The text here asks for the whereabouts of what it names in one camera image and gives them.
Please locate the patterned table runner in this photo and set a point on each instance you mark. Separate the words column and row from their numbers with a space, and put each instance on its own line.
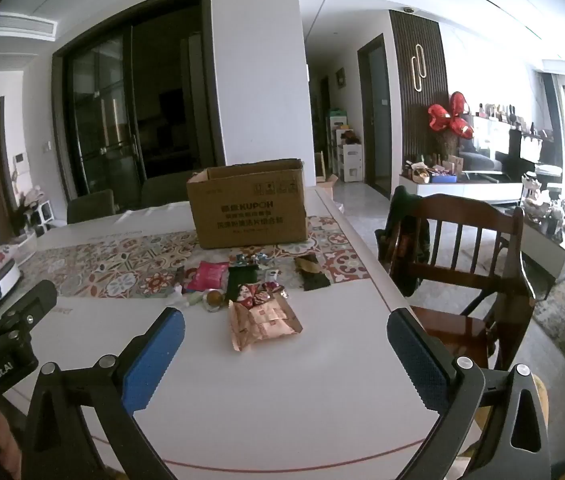
column 112, row 265

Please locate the white coffee table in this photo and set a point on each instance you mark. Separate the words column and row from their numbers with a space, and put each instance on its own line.
column 562, row 255

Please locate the copper foil snack bag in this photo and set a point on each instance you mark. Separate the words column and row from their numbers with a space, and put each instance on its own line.
column 267, row 325

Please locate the row of shelf ornaments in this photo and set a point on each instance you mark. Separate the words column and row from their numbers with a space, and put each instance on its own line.
column 512, row 122

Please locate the small white rack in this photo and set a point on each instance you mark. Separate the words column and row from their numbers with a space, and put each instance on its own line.
column 37, row 215

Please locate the blue-ended wrapped candy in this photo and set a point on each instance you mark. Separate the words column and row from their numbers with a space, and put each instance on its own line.
column 250, row 259

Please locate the wooden chair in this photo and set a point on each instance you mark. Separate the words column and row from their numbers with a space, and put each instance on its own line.
column 462, row 270

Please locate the looped wall lamp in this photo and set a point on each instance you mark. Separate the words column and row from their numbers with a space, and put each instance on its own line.
column 418, row 67

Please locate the dark green snack packet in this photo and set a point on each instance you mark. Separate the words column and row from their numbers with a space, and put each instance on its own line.
column 241, row 280

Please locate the dark jacket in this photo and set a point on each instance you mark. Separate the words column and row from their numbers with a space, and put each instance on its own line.
column 405, row 240

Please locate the pink snack packet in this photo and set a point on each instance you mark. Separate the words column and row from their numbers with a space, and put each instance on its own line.
column 207, row 275

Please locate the dark brown snack packet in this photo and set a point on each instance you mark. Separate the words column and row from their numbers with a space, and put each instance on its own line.
column 312, row 272

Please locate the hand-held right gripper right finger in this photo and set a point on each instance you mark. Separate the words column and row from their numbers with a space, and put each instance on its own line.
column 415, row 365

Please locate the round gold candy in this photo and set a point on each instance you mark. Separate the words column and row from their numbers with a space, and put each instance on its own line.
column 213, row 301

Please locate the group of small gift bags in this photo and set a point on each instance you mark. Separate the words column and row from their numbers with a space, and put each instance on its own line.
column 435, row 167

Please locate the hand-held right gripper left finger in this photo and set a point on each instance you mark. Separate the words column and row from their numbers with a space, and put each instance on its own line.
column 155, row 360

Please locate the white television cabinet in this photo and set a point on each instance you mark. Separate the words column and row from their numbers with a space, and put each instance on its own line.
column 462, row 191

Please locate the red foil balloons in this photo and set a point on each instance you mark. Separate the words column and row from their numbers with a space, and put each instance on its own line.
column 450, row 117

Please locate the brown cardboard box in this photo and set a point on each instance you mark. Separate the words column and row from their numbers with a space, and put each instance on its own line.
column 247, row 205

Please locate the television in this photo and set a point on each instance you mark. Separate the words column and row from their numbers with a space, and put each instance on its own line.
column 482, row 160

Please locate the grey dining chair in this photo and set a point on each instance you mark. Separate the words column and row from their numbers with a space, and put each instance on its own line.
column 90, row 207
column 165, row 190

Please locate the dark glass sliding door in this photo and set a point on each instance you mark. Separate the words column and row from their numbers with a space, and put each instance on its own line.
column 112, row 120

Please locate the red and white candy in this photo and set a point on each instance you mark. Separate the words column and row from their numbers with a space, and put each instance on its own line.
column 262, row 292

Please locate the small white sachet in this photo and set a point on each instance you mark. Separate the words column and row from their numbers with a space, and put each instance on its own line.
column 271, row 275

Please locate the open cardboard box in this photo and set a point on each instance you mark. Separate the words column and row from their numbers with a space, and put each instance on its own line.
column 326, row 182

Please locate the ceiling air vent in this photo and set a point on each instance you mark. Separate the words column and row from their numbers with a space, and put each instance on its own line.
column 17, row 27

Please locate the wall intercom panel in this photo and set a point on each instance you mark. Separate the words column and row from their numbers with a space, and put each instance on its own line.
column 20, row 163

